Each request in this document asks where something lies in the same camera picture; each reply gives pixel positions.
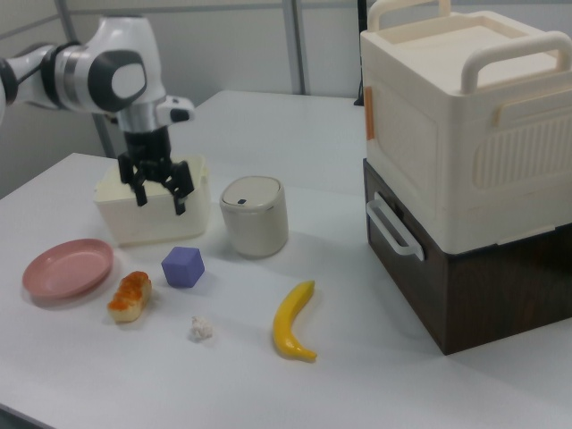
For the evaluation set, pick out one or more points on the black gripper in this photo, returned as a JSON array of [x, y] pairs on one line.
[[147, 147]]

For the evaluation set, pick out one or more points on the toasted bread piece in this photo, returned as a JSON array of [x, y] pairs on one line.
[[129, 297]]

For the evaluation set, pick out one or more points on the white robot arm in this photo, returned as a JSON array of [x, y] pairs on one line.
[[111, 44]]

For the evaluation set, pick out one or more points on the pink plate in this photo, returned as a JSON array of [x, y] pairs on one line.
[[67, 270]]

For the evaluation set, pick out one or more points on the white open plastic box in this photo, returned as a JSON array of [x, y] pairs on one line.
[[156, 225]]

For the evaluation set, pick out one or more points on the purple cube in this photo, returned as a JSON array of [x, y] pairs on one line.
[[181, 268]]

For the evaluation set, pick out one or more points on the small beige lidded bin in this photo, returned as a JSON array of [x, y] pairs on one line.
[[254, 223]]

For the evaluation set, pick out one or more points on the yellow banana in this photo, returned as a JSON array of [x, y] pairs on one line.
[[288, 322]]

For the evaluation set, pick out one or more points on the dark brown drawer box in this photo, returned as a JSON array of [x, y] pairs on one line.
[[491, 295]]

